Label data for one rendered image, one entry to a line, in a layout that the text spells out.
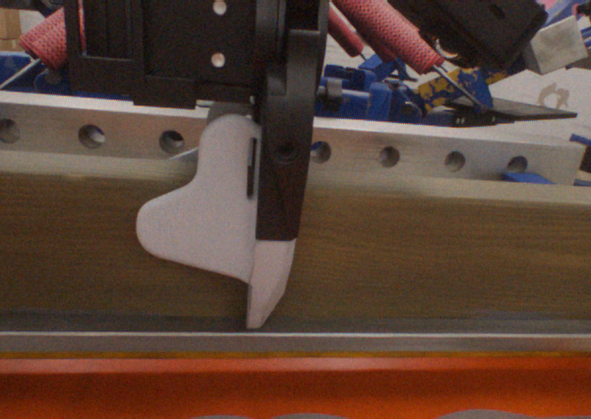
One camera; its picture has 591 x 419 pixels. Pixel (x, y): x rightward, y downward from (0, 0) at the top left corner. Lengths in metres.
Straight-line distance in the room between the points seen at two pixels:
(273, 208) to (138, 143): 0.28
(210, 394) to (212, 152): 0.12
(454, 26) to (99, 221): 0.16
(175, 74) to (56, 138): 0.29
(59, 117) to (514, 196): 0.36
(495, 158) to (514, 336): 0.28
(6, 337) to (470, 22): 0.22
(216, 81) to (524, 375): 0.23
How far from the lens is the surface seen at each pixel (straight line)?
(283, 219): 0.16
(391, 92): 0.85
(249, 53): 0.16
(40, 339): 0.22
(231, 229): 0.17
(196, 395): 0.23
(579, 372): 0.32
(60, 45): 0.82
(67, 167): 0.20
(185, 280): 0.20
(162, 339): 0.21
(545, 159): 0.53
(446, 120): 1.59
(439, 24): 0.20
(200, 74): 0.16
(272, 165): 0.15
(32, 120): 0.45
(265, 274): 0.18
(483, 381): 0.28
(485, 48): 0.19
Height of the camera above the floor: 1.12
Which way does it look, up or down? 21 degrees down
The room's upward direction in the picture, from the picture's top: 6 degrees clockwise
